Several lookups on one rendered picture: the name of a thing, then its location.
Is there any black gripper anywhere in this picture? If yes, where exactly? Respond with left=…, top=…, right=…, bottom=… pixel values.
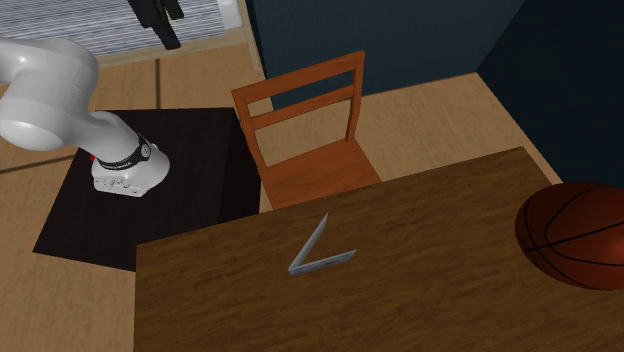
left=127, top=0, right=186, bottom=51

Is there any grey striped rug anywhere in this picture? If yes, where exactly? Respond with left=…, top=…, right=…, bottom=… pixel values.
left=0, top=0, right=243, bottom=58

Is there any brown wooden chair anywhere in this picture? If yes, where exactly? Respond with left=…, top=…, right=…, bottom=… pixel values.
left=230, top=49, right=383, bottom=211

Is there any grey open book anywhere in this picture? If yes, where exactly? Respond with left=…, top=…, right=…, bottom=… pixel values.
left=286, top=211, right=359, bottom=278

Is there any brown wooden table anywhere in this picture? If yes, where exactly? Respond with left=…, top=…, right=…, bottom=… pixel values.
left=133, top=145, right=624, bottom=352

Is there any brown basketball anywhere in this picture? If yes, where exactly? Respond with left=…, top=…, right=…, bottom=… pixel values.
left=514, top=181, right=624, bottom=292

